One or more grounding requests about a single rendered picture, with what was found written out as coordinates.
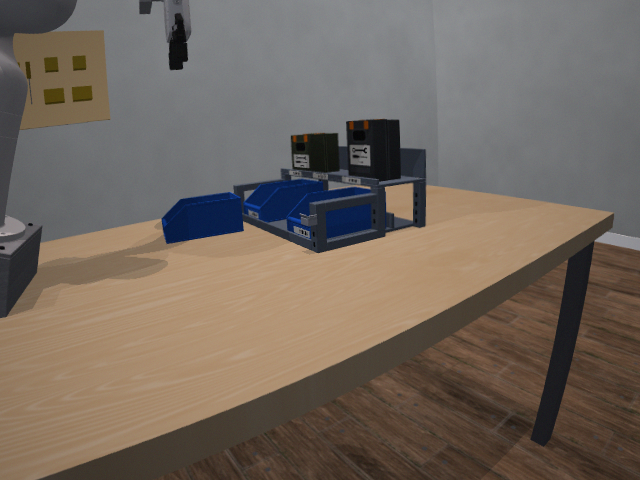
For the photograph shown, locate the black tool case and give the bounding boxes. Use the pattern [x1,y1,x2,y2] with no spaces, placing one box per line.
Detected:
[346,119,401,182]

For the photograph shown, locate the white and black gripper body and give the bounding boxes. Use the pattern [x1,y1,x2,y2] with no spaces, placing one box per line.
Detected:
[160,0,191,43]

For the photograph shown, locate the blue bin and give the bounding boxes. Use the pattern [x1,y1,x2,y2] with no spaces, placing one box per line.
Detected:
[245,179,323,223]
[161,192,244,244]
[289,187,371,239]

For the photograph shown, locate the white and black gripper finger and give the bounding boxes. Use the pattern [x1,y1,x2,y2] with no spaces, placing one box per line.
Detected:
[169,40,183,70]
[172,14,188,62]

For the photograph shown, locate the dark green tool case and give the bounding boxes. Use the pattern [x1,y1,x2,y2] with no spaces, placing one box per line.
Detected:
[291,133,340,173]

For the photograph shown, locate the grey shelf rack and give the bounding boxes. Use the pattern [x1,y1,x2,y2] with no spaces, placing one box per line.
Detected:
[231,146,426,253]

